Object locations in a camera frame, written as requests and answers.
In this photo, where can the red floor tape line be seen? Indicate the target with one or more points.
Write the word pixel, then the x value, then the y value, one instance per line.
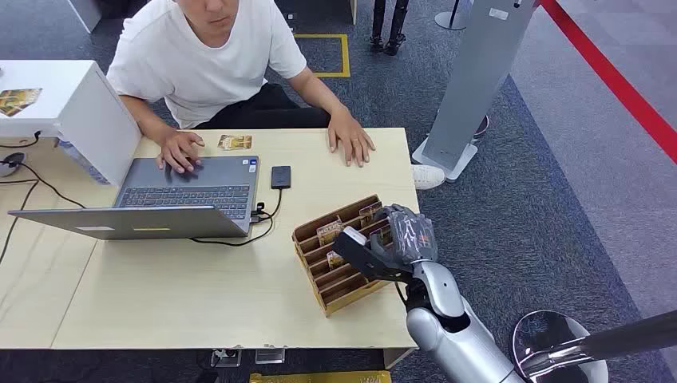
pixel 613 79

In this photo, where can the grey standing panel white base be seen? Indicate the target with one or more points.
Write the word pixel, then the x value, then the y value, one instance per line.
pixel 476 79

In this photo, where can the person's left hand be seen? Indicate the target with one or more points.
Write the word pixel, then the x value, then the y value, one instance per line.
pixel 350 138

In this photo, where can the person's right forearm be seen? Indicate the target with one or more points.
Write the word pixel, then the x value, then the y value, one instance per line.
pixel 143 116

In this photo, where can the yellow flat packet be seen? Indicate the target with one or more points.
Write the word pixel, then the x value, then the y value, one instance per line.
pixel 320 378

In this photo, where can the grey open laptop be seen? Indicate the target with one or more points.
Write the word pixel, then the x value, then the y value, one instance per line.
pixel 185 177

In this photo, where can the black external drive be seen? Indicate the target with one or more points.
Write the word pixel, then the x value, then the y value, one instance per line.
pixel 281 177

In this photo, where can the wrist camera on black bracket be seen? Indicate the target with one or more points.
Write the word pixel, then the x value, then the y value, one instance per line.
pixel 359 253

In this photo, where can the person's right hand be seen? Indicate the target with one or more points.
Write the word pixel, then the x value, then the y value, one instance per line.
pixel 180 150

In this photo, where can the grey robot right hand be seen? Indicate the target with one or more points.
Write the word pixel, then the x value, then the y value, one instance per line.
pixel 411 235

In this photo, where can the wooden slotted card holder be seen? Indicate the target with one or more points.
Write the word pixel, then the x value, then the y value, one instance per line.
pixel 338 288

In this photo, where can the metal desk clamp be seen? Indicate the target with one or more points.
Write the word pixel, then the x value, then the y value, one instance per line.
pixel 226 358
pixel 270 355

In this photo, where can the chrome round base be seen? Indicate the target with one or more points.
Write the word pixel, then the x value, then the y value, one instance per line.
pixel 539 330

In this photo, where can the round grey stand base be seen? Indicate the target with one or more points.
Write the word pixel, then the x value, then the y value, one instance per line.
pixel 449 20

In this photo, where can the black usb adapter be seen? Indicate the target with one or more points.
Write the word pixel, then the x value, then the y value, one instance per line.
pixel 258 212

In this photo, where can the grey round desk device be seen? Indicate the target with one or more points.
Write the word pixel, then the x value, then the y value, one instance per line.
pixel 10 164

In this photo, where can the gold patterned card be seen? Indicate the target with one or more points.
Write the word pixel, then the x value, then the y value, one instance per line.
pixel 18 100
pixel 334 259
pixel 235 141
pixel 369 211
pixel 329 231

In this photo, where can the person's left forearm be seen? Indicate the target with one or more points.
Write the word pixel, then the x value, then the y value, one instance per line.
pixel 320 92

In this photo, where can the black stand leg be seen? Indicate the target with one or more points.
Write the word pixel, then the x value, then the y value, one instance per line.
pixel 396 29
pixel 377 26

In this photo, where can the white box cabinet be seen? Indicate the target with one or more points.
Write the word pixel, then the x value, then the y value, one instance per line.
pixel 79 105

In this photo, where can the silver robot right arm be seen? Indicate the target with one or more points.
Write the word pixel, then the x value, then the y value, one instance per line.
pixel 455 333

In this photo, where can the white furniture corner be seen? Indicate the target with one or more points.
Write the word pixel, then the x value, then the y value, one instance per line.
pixel 84 11

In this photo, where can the yellow floor tape square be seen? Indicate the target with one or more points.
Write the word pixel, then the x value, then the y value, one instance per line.
pixel 345 55

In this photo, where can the person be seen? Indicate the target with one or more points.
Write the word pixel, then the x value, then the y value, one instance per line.
pixel 195 58

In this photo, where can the white shoe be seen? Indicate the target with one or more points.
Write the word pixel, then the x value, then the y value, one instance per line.
pixel 427 176

